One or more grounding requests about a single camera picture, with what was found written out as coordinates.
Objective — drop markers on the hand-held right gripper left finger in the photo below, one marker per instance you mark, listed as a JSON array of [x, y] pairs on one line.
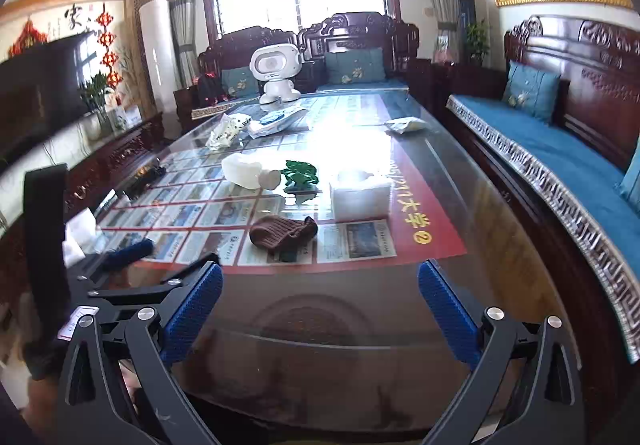
[[192, 312]]

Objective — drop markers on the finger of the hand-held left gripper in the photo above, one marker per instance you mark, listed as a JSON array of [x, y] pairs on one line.
[[127, 252], [150, 286]]

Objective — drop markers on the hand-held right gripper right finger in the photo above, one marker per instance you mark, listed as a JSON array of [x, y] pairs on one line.
[[447, 312]]

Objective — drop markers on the black remote control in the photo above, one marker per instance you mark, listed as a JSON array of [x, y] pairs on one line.
[[145, 181]]

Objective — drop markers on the red printed poster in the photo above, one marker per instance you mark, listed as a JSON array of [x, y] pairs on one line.
[[425, 220]]

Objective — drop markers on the dark wooden television cabinet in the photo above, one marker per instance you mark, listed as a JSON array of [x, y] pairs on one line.
[[115, 155]]

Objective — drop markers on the brown knitted cloth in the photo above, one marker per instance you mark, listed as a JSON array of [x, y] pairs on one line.
[[282, 232]]

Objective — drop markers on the white and green box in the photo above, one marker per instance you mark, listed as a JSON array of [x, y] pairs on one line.
[[127, 117]]

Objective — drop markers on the white plastic bottle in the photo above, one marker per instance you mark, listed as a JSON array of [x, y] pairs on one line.
[[245, 170]]

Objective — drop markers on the white tissue box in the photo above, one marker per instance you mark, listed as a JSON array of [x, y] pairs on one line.
[[360, 197]]

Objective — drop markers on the crumpled white printed wrapper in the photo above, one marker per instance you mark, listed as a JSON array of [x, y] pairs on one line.
[[225, 132]]

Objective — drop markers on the green plant in vase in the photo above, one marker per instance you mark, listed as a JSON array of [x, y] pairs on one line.
[[97, 97]]

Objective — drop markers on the green plastic toy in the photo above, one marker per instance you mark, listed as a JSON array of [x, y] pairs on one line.
[[300, 175]]

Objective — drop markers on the black television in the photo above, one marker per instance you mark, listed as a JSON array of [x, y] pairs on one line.
[[40, 95]]

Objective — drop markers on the black and red backpack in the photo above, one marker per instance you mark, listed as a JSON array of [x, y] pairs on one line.
[[210, 89]]

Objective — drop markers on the small white packet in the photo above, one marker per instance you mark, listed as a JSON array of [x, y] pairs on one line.
[[406, 126]]

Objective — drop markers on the white and blue packet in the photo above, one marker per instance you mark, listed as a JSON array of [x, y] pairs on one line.
[[277, 122]]

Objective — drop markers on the white standing air conditioner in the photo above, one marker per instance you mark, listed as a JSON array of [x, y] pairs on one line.
[[156, 55]]

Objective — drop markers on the blue sofa seat pad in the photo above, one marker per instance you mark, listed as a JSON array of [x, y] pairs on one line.
[[550, 140]]

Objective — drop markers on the teal embroidered cushion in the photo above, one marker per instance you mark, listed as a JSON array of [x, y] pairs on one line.
[[531, 90], [632, 187], [355, 66], [240, 82]]

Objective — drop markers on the carved wooden armchair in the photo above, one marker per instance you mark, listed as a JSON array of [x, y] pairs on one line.
[[355, 30], [235, 47]]

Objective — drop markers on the dark wooden side table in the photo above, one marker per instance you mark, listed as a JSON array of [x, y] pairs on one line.
[[460, 80]]

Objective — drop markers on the red fan-shaped ornament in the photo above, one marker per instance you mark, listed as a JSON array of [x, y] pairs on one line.
[[29, 40]]

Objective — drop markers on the white robot toy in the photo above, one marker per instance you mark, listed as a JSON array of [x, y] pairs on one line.
[[274, 67]]

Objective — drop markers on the framed calligraphy artwork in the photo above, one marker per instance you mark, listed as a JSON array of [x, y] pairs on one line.
[[75, 15]]

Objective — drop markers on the pink small ornament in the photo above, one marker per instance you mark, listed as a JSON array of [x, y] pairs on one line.
[[442, 50]]

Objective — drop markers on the long carved wooden sofa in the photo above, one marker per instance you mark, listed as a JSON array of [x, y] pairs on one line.
[[595, 85]]

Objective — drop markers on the potted green plant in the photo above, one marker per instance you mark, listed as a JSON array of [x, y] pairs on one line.
[[478, 40]]

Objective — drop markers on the dark tall standing appliance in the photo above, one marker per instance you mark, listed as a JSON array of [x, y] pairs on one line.
[[466, 15]]

